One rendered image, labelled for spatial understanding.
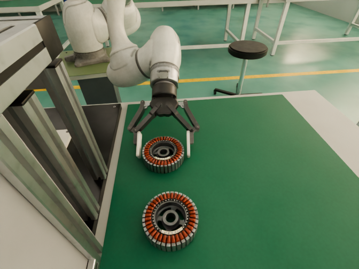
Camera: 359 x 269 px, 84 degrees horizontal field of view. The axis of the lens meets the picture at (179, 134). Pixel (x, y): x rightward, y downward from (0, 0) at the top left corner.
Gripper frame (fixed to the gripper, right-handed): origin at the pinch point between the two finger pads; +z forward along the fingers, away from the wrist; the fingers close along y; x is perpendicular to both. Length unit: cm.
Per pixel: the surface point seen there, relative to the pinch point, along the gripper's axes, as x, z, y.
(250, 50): 85, -105, 64
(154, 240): -12.6, 19.2, -0.2
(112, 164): 0.9, 2.9, -13.9
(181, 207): -8.9, 13.6, 4.9
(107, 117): 8.1, -14.1, -19.7
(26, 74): -35.4, -0.7, -11.2
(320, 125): 8, -10, 51
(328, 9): 318, -422, 366
